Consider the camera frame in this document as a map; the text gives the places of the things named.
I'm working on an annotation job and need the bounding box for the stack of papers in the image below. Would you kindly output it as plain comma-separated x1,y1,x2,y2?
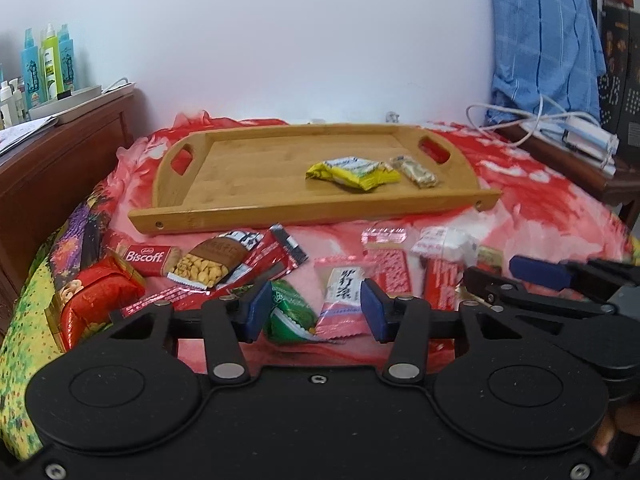
0,114,62,157

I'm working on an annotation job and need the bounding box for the clear nut bar packet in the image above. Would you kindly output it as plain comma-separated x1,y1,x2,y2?
390,155,440,190

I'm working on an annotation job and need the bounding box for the red printed blanket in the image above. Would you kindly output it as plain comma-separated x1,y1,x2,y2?
0,109,640,463

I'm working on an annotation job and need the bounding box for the wooden tray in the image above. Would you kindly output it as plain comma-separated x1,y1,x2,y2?
127,122,503,236

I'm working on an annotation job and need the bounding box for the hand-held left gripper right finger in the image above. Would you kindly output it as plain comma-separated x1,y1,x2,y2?
360,277,526,383

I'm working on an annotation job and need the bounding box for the brown peanut packet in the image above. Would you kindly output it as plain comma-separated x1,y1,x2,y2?
167,230,264,292

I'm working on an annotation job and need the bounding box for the large red foil bag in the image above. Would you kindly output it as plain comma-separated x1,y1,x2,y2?
46,255,147,354

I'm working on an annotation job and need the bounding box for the brown wooden cabinet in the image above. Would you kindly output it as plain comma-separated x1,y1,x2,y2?
0,87,137,333

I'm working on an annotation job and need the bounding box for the small white bottle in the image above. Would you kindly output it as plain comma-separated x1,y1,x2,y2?
9,77,27,124
0,81,14,130

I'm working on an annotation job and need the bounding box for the person's right hand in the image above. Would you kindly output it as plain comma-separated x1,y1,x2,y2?
590,402,640,472

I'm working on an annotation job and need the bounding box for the blue checked cloth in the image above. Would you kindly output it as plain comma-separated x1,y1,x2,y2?
487,0,609,129

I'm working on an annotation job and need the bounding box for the red biscuit packet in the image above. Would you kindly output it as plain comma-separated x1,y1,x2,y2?
120,243,182,279

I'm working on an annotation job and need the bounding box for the pink snack packet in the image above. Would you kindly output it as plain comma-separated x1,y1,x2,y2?
314,257,374,342

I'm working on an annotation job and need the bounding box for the yellow snack packet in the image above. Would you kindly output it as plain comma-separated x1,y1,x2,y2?
306,156,403,193

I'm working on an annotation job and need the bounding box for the white flat tray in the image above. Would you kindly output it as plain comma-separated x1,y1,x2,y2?
27,85,104,127

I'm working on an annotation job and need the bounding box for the blue spray bottle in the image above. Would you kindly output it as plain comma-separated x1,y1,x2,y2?
57,23,77,94
21,27,47,107

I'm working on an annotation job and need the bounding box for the white snack packet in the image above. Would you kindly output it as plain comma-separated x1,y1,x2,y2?
411,226,479,264

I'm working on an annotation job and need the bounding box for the red stick packet black end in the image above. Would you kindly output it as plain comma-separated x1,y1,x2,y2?
220,225,309,288

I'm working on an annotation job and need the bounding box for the clear red wafer packet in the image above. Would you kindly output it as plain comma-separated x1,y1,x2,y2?
361,227,414,297

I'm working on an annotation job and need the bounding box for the green snack packet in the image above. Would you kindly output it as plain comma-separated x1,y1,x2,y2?
265,280,319,345

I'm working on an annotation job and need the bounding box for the green spray bottle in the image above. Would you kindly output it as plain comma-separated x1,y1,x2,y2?
41,23,61,102

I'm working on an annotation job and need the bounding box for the red snack packet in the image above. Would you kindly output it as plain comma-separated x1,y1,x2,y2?
423,257,467,311

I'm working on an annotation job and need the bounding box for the dark wooden nightstand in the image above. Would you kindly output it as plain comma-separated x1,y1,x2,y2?
494,124,640,222

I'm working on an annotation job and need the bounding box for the thick white cable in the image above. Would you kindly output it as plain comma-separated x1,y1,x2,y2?
465,94,603,152

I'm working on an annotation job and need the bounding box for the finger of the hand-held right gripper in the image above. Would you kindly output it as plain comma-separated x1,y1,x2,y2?
461,266,609,321
509,255,632,302

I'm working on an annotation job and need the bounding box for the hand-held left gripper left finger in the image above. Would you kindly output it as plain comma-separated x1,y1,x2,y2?
107,280,274,388

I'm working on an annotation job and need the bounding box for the small red gold packet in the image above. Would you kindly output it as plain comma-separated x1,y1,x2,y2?
477,246,504,274

